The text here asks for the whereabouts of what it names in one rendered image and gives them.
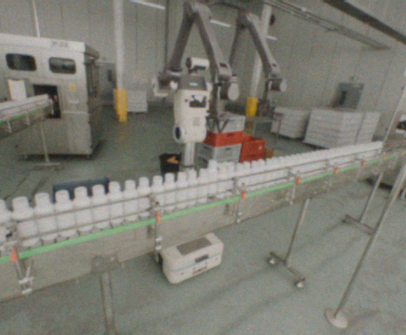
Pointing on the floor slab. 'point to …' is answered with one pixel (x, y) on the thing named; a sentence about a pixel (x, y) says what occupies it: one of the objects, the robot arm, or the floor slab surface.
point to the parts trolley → (263, 127)
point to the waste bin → (169, 164)
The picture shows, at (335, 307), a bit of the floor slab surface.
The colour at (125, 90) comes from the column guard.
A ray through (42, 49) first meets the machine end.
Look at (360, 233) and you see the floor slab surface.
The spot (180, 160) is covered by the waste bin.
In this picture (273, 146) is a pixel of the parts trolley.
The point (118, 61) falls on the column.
